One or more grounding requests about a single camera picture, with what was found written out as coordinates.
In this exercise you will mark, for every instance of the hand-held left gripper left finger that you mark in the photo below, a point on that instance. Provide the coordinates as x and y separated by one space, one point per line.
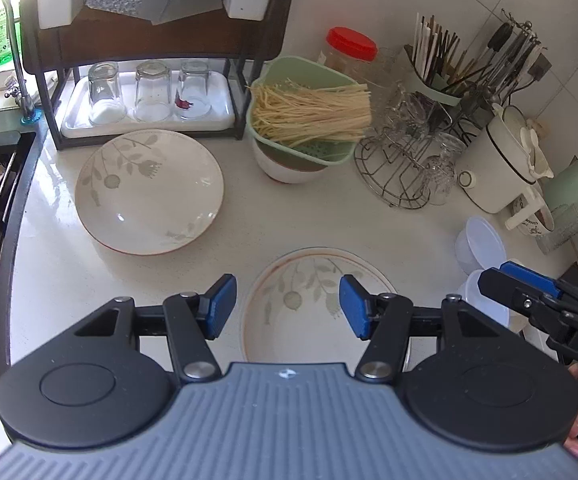
221 305

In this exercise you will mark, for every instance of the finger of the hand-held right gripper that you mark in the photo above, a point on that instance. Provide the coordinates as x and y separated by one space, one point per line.
504 287
526 272

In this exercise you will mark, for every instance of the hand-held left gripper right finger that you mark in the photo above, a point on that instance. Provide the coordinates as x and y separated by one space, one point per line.
354 307

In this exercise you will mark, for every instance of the small floral ceramic plate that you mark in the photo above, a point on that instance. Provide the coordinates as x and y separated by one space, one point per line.
294 330

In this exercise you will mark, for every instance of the large floral ceramic plate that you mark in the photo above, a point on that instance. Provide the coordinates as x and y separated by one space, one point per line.
149 200

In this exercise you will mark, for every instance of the floral mug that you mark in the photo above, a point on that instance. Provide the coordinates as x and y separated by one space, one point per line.
539 220

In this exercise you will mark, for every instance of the ribbed glass container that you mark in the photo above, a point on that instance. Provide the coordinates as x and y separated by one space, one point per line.
564 232

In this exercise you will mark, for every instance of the green pitcher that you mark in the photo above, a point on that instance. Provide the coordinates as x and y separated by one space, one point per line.
574 185

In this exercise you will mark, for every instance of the white electric kettle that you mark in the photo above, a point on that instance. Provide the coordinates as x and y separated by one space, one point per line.
494 165

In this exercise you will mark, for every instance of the patterned glass cup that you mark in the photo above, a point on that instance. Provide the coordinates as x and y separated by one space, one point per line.
444 170
406 110

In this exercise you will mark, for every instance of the white ceramic bowl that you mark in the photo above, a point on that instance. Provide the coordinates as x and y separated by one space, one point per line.
284 170

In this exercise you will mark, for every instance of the green plastic colander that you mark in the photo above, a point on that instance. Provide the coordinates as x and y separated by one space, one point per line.
314 152

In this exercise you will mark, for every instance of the dry noodles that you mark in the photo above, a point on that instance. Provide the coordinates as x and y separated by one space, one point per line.
309 115

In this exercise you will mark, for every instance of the green chopstick holder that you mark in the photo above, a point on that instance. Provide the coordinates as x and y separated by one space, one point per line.
444 92

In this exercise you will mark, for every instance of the clear drinking glass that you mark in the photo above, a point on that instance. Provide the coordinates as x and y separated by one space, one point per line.
152 92
105 95
194 90

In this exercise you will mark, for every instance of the set of black kitchen utensils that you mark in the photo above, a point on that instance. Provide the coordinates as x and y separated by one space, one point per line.
506 55

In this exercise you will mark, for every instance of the white plastic tray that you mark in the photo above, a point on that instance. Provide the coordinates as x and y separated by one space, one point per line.
74 126

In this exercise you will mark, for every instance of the bundle of chopsticks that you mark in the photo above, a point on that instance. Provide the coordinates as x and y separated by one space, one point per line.
436 45

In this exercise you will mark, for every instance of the red lid plastic jar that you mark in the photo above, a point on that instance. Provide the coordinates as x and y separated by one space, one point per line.
351 42

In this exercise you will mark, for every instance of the dark wooden shelf rack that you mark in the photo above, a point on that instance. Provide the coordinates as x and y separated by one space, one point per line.
144 42

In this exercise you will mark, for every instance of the chrome faucet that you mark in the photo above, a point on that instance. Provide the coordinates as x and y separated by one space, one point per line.
15 55

